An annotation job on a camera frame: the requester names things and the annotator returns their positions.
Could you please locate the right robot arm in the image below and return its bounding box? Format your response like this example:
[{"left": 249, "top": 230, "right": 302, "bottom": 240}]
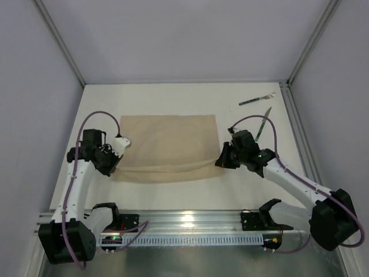
[{"left": 215, "top": 128, "right": 360, "bottom": 251}]

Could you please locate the left controller board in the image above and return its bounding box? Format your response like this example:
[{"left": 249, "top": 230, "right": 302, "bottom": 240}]
[{"left": 99, "top": 235, "right": 123, "bottom": 251}]

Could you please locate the controller board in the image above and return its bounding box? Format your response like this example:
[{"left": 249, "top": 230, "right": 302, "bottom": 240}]
[
  {"left": 99, "top": 235, "right": 123, "bottom": 251},
  {"left": 261, "top": 235, "right": 283, "bottom": 252}
]

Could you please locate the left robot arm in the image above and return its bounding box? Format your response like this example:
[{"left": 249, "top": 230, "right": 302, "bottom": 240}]
[{"left": 38, "top": 129, "right": 131, "bottom": 268}]

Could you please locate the aluminium rail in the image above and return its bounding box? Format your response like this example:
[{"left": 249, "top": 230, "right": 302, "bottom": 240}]
[
  {"left": 33, "top": 209, "right": 318, "bottom": 236},
  {"left": 279, "top": 80, "right": 323, "bottom": 185}
]

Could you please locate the aluminium front rail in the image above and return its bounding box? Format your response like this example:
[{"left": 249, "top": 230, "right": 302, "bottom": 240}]
[{"left": 33, "top": 209, "right": 318, "bottom": 236}]

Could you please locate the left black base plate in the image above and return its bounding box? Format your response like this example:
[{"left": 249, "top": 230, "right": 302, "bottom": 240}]
[{"left": 103, "top": 214, "right": 140, "bottom": 233}]

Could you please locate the right aluminium frame post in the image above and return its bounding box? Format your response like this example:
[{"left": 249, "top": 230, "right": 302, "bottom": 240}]
[{"left": 287, "top": 0, "right": 342, "bottom": 86}]

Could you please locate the green handled knife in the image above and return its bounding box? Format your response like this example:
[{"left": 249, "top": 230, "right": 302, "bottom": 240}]
[{"left": 255, "top": 107, "right": 272, "bottom": 142}]

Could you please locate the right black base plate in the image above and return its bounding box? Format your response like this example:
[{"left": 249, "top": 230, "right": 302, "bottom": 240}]
[{"left": 240, "top": 209, "right": 294, "bottom": 231}]

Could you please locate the aluminium frame post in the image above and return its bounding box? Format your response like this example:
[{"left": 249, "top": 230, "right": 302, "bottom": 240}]
[
  {"left": 32, "top": 0, "right": 86, "bottom": 88},
  {"left": 287, "top": 0, "right": 342, "bottom": 86}
]

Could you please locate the green handled fork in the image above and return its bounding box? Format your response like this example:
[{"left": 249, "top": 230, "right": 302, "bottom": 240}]
[{"left": 238, "top": 92, "right": 276, "bottom": 106}]

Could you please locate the left aluminium frame post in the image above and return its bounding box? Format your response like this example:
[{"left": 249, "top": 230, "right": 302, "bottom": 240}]
[{"left": 32, "top": 0, "right": 86, "bottom": 88}]

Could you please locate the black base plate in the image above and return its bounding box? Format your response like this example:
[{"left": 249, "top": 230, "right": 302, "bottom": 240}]
[
  {"left": 103, "top": 214, "right": 140, "bottom": 233},
  {"left": 240, "top": 209, "right": 294, "bottom": 231}
]

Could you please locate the aluminium right side rail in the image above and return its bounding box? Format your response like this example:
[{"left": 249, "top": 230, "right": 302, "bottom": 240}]
[{"left": 279, "top": 80, "right": 323, "bottom": 185}]

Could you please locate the slotted grey cable duct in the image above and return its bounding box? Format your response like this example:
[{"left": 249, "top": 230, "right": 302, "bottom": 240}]
[{"left": 97, "top": 233, "right": 263, "bottom": 247}]

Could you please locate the right controller board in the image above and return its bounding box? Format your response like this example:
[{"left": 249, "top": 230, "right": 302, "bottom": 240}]
[{"left": 261, "top": 235, "right": 283, "bottom": 252}]

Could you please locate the beige cloth napkin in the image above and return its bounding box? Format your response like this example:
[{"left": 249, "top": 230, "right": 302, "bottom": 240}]
[{"left": 113, "top": 115, "right": 224, "bottom": 184}]

